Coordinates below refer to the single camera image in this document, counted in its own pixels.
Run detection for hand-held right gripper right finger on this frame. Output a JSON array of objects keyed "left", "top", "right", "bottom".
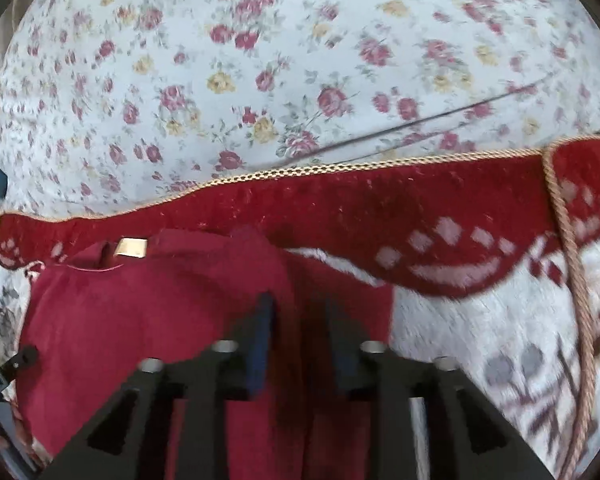
[{"left": 325, "top": 297, "right": 556, "bottom": 480}]

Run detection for dark red small garment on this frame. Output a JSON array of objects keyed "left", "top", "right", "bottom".
[{"left": 17, "top": 227, "right": 396, "bottom": 480}]

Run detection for floral bed sheet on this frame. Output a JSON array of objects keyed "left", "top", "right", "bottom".
[{"left": 0, "top": 0, "right": 600, "bottom": 221}]

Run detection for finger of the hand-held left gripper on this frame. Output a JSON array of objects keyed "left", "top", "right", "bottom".
[{"left": 0, "top": 344, "right": 40, "bottom": 403}]

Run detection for red and white plush blanket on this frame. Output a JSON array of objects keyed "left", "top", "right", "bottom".
[{"left": 0, "top": 135, "right": 600, "bottom": 480}]

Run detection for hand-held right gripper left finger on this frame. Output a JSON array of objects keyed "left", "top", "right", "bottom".
[{"left": 42, "top": 292, "right": 276, "bottom": 480}]

